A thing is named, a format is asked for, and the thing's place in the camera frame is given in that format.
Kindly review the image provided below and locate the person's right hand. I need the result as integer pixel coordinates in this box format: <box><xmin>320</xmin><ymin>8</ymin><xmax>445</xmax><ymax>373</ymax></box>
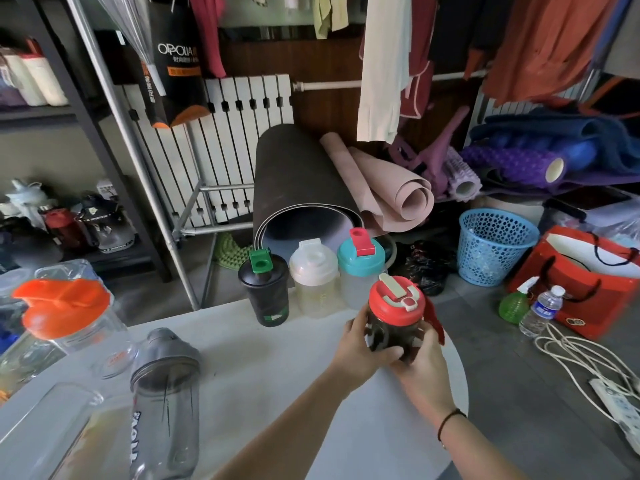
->
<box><xmin>389</xmin><ymin>319</ymin><xmax>459</xmax><ymax>423</ymax></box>

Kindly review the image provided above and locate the person's left hand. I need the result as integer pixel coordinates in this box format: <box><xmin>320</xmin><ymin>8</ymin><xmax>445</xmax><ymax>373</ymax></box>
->
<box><xmin>329</xmin><ymin>317</ymin><xmax>405</xmax><ymax>391</ymax></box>

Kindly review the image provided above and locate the dark bottle red lid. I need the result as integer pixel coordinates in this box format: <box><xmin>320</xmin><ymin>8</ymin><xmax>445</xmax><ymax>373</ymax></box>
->
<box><xmin>363</xmin><ymin>273</ymin><xmax>446</xmax><ymax>365</ymax></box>

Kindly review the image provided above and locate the clear shaker white lid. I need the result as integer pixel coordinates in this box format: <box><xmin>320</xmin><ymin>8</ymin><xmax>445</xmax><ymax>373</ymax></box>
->
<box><xmin>289</xmin><ymin>238</ymin><xmax>340</xmax><ymax>319</ymax></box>

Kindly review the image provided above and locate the clear shaker teal lid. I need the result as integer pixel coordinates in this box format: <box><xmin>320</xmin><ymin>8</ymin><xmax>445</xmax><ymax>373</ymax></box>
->
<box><xmin>336</xmin><ymin>227</ymin><xmax>387</xmax><ymax>311</ymax></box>

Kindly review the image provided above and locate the black bottle green lid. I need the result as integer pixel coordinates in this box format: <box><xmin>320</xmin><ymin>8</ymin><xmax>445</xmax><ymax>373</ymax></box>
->
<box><xmin>237</xmin><ymin>248</ymin><xmax>291</xmax><ymax>328</ymax></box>

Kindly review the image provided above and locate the small plastic water bottle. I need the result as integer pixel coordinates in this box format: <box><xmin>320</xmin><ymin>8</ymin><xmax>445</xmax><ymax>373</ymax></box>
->
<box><xmin>518</xmin><ymin>284</ymin><xmax>567</xmax><ymax>339</ymax></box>

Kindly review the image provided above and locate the grey shaker red logo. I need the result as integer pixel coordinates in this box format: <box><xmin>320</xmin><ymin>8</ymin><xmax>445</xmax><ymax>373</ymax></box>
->
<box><xmin>129</xmin><ymin>328</ymin><xmax>203</xmax><ymax>480</ymax></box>

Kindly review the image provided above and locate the cluster of small mixed bottles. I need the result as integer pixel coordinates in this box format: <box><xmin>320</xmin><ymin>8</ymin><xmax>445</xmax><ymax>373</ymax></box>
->
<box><xmin>0</xmin><ymin>178</ymin><xmax>136</xmax><ymax>268</ymax></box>

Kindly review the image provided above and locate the clear shaker orange lid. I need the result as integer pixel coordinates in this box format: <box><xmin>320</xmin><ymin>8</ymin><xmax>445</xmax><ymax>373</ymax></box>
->
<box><xmin>12</xmin><ymin>278</ymin><xmax>139</xmax><ymax>381</ymax></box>

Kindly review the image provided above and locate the clear shaker grey lid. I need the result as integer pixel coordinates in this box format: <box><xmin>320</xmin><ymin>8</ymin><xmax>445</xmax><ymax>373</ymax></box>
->
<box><xmin>0</xmin><ymin>382</ymin><xmax>133</xmax><ymax>480</ymax></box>

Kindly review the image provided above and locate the person's left forearm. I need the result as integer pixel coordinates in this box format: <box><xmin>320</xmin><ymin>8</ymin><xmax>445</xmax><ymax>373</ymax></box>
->
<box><xmin>212</xmin><ymin>367</ymin><xmax>361</xmax><ymax>480</ymax></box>

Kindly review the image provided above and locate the white oval table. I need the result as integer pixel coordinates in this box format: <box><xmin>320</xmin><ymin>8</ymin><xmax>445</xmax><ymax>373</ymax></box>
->
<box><xmin>0</xmin><ymin>289</ymin><xmax>469</xmax><ymax>480</ymax></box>

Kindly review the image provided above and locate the black plastic bag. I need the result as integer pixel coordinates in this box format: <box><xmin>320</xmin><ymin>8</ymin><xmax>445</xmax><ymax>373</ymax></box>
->
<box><xmin>389</xmin><ymin>239</ymin><xmax>459</xmax><ymax>297</ymax></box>

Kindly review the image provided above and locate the green spray bottle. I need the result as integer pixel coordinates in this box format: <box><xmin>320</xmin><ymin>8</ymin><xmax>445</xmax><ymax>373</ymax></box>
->
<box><xmin>498</xmin><ymin>276</ymin><xmax>541</xmax><ymax>325</ymax></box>

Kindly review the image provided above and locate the blue plastic basket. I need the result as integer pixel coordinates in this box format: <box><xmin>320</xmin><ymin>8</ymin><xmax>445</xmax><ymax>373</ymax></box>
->
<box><xmin>456</xmin><ymin>208</ymin><xmax>541</xmax><ymax>288</ymax></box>

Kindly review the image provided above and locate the pink rolled yoga mat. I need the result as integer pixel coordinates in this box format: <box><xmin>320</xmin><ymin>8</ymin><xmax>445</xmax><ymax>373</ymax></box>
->
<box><xmin>319</xmin><ymin>132</ymin><xmax>436</xmax><ymax>238</ymax></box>

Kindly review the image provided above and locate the green spiky massage mat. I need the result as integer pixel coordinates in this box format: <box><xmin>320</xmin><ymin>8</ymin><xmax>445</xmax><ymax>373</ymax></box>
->
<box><xmin>215</xmin><ymin>232</ymin><xmax>253</xmax><ymax>271</ymax></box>

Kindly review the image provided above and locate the red shopping bag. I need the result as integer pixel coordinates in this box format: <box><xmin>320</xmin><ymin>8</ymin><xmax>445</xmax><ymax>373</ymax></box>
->
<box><xmin>507</xmin><ymin>225</ymin><xmax>640</xmax><ymax>341</ymax></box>

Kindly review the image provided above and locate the white round tub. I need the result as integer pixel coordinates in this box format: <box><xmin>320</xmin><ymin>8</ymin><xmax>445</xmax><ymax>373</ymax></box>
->
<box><xmin>472</xmin><ymin>194</ymin><xmax>546</xmax><ymax>225</ymax></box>

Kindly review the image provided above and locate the black rolled yoga mat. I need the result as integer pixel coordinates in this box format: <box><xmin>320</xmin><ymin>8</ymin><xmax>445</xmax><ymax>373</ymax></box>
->
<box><xmin>252</xmin><ymin>123</ymin><xmax>366</xmax><ymax>263</ymax></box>

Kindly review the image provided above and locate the purple bumpy foam roller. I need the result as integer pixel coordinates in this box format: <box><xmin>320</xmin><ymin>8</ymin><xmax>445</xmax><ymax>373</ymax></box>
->
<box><xmin>459</xmin><ymin>144</ymin><xmax>569</xmax><ymax>189</ymax></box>

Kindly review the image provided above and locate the clear plastic bag bundle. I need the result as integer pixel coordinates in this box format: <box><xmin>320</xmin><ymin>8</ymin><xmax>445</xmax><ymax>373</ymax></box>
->
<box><xmin>595</xmin><ymin>214</ymin><xmax>640</xmax><ymax>245</ymax></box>

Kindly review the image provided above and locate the white slatted radiator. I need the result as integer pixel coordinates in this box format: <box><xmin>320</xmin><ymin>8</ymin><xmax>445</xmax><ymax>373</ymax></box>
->
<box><xmin>112</xmin><ymin>73</ymin><xmax>296</xmax><ymax>228</ymax></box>
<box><xmin>463</xmin><ymin>77</ymin><xmax>601</xmax><ymax>145</ymax></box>

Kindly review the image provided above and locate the blue foam roller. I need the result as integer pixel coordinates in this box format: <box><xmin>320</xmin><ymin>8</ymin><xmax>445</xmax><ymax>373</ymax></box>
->
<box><xmin>487</xmin><ymin>133</ymin><xmax>599</xmax><ymax>173</ymax></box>

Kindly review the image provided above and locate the navy blue folded mat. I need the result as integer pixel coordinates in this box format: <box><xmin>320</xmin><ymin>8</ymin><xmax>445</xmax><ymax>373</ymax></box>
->
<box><xmin>469</xmin><ymin>112</ymin><xmax>640</xmax><ymax>175</ymax></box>

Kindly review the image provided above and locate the maroon hanging garment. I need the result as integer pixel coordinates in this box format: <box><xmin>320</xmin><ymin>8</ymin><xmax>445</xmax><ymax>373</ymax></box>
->
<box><xmin>359</xmin><ymin>0</ymin><xmax>439</xmax><ymax>121</ymax></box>

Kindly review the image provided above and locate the white hanging garment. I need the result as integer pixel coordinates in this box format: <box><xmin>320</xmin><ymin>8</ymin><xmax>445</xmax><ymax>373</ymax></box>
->
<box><xmin>356</xmin><ymin>0</ymin><xmax>413</xmax><ymax>145</ymax></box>

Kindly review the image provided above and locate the silver metal clothes rack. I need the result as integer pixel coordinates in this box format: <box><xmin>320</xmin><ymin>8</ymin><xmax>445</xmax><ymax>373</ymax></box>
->
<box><xmin>62</xmin><ymin>0</ymin><xmax>256</xmax><ymax>311</ymax></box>

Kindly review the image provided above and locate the black and orange paper bag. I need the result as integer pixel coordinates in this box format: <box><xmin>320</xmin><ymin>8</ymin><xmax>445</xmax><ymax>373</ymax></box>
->
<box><xmin>139</xmin><ymin>0</ymin><xmax>212</xmax><ymax>129</ymax></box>

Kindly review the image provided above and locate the yellow-green hanging cloth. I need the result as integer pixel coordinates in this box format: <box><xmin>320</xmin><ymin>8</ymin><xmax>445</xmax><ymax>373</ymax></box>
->
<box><xmin>313</xmin><ymin>0</ymin><xmax>349</xmax><ymax>41</ymax></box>

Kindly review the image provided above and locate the red hanging garment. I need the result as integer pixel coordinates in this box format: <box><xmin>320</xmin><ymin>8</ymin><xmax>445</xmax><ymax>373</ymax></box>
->
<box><xmin>189</xmin><ymin>0</ymin><xmax>227</xmax><ymax>79</ymax></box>

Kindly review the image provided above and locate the orange hanging garment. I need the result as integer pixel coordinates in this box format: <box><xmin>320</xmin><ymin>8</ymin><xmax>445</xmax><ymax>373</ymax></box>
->
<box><xmin>465</xmin><ymin>0</ymin><xmax>621</xmax><ymax>107</ymax></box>

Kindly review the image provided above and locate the black metal shelf rack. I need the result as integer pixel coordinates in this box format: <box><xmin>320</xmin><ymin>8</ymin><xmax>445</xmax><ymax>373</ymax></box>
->
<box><xmin>0</xmin><ymin>0</ymin><xmax>173</xmax><ymax>283</ymax></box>

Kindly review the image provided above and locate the clear folded umbrella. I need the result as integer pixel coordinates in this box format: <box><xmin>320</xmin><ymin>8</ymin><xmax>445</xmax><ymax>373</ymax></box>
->
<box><xmin>92</xmin><ymin>0</ymin><xmax>169</xmax><ymax>98</ymax></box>

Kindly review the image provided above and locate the black cord bracelet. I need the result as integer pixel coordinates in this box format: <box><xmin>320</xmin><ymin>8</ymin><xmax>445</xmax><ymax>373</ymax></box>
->
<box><xmin>436</xmin><ymin>408</ymin><xmax>469</xmax><ymax>443</ymax></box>

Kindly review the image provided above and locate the white power strip with cable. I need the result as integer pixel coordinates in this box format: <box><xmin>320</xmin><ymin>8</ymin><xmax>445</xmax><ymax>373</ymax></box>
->
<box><xmin>533</xmin><ymin>322</ymin><xmax>640</xmax><ymax>458</ymax></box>

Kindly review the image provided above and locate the mauve plastic frame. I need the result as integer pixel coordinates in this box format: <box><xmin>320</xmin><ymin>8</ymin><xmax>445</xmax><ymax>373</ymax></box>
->
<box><xmin>387</xmin><ymin>105</ymin><xmax>471</xmax><ymax>195</ymax></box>

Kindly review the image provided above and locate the white wall pipe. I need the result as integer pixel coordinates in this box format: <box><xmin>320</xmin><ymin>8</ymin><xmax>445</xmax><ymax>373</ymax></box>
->
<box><xmin>292</xmin><ymin>69</ymin><xmax>489</xmax><ymax>93</ymax></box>

